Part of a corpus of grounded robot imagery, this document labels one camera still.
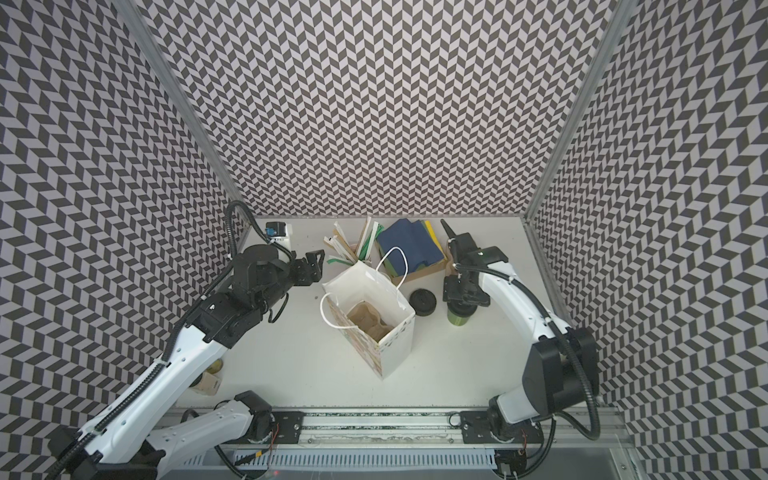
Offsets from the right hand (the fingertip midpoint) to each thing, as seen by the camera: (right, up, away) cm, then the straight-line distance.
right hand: (463, 303), depth 82 cm
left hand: (-39, +14, -12) cm, 43 cm away
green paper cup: (-1, -4, +2) cm, 4 cm away
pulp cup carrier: (-28, -6, +7) cm, 29 cm away
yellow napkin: (-7, +24, +27) cm, 37 cm away
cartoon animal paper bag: (-27, 0, +5) cm, 27 cm away
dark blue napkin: (-14, +16, +17) cm, 28 cm away
